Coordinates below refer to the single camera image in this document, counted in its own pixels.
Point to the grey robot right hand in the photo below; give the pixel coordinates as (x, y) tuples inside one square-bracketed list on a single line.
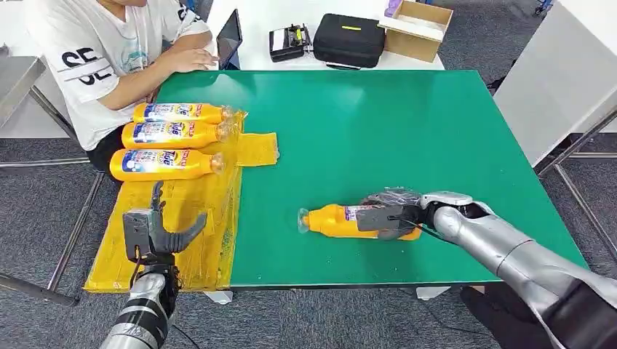
[(385, 219)]

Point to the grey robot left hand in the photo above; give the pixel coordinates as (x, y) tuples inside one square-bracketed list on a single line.
[(166, 243)]

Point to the orange drink bottle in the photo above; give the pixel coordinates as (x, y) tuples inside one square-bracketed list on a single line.
[(193, 137), (154, 168), (327, 221), (202, 114)]

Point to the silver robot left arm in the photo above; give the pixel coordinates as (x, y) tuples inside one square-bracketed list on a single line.
[(144, 313)]

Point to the yellow plastic sheet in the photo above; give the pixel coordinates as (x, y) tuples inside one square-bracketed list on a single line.
[(202, 202)]

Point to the white plastic piece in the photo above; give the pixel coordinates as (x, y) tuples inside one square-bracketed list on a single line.
[(433, 292), (219, 297)]

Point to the green table mat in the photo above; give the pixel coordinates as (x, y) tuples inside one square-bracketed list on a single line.
[(385, 135)]

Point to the black robot leg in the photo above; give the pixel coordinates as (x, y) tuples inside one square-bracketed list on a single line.
[(501, 318)]

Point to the open cardboard box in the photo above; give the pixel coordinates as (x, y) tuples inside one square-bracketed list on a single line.
[(414, 43)]

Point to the black carrying case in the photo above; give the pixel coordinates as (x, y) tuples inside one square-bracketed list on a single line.
[(348, 41)]

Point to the person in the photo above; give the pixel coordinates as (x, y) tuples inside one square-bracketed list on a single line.
[(106, 53)]

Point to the black label printer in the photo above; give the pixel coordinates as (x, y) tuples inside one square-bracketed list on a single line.
[(289, 44)]

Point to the black tablet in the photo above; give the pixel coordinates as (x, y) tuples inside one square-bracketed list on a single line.
[(228, 41)]

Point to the purple item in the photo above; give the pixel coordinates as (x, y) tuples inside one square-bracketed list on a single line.
[(392, 7)]

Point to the white table with steel legs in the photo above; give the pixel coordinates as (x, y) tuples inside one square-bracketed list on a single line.
[(554, 72)]

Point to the blue object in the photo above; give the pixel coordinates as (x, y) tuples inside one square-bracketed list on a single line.
[(543, 6)]

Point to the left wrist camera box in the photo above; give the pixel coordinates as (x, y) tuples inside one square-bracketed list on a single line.
[(136, 236)]

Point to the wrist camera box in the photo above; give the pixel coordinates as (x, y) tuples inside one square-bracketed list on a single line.
[(136, 236), (446, 199)]

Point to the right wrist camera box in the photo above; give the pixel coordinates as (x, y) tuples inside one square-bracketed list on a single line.
[(446, 199)]

